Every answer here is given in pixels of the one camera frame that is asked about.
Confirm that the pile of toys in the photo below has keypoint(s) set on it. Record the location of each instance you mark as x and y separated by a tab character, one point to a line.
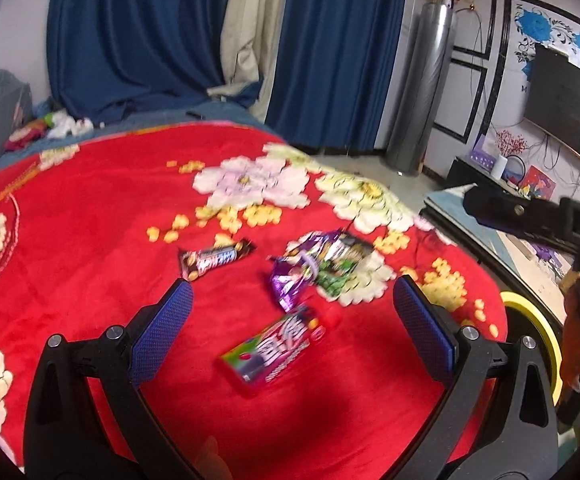
53	126

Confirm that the dark blue curtain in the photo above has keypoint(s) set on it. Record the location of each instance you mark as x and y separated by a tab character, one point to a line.
334	67
108	59

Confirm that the purple tissue box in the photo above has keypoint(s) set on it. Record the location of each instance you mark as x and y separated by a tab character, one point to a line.
480	156

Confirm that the black curved television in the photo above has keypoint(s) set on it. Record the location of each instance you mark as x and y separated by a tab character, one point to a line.
553	102

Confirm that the red drink bottle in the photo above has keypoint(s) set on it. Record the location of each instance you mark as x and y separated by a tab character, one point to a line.
263	358

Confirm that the colourful painting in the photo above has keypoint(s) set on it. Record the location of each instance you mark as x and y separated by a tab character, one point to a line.
536	184

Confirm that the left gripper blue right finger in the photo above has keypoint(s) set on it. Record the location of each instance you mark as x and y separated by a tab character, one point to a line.
428	326

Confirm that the coffee table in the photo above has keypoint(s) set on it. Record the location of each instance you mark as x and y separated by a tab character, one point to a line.
515	263

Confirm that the beige curtain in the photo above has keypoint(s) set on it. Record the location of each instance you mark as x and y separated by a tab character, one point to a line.
249	47

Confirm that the left hand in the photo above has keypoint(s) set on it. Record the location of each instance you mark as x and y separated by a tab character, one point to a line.
209	463

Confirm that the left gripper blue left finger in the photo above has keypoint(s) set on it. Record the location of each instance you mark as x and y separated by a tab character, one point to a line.
155	328

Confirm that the silver tower air conditioner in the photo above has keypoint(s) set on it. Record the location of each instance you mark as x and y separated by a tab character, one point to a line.
422	89

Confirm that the right hand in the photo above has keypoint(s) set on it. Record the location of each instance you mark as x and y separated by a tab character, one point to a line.
570	347

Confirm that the right dark blue curtain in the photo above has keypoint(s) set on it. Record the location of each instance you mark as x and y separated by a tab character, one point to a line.
334	67

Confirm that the blue sofa cover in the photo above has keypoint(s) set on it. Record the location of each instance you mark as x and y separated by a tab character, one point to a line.
212	111

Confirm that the white vase red flowers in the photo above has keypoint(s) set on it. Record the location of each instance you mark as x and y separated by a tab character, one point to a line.
508	144

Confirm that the red floral blanket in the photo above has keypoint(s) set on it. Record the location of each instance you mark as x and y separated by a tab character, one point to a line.
91	233

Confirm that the black tv cabinet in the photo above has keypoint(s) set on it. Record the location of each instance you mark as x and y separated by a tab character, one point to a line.
467	177

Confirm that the yellow rimmed trash bin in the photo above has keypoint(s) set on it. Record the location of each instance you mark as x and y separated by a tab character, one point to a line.
525	319

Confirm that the chocolate bar wrapper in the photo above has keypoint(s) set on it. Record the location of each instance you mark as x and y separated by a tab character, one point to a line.
195	263

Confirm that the purple candy wrapper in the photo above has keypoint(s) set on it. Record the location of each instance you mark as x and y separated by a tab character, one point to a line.
300	265

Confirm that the left dark blue curtain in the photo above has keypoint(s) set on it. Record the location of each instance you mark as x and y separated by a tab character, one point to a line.
108	59

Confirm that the green black snack bag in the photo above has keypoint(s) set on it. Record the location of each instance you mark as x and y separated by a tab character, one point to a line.
338	258

